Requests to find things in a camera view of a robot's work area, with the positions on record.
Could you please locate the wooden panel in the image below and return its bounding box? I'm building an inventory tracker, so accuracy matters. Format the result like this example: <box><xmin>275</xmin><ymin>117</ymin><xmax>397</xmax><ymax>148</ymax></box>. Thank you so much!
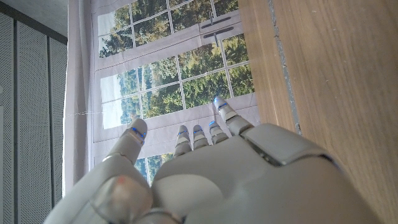
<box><xmin>267</xmin><ymin>0</ymin><xmax>303</xmax><ymax>135</ymax></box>

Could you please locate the printed window backdrop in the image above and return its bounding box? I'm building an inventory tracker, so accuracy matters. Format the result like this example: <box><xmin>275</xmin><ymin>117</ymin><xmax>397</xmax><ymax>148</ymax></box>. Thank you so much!
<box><xmin>63</xmin><ymin>0</ymin><xmax>261</xmax><ymax>200</ymax></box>

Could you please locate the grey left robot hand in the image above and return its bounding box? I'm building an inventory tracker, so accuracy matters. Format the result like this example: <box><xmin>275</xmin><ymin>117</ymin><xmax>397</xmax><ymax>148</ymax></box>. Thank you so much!
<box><xmin>43</xmin><ymin>95</ymin><xmax>382</xmax><ymax>224</ymax></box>

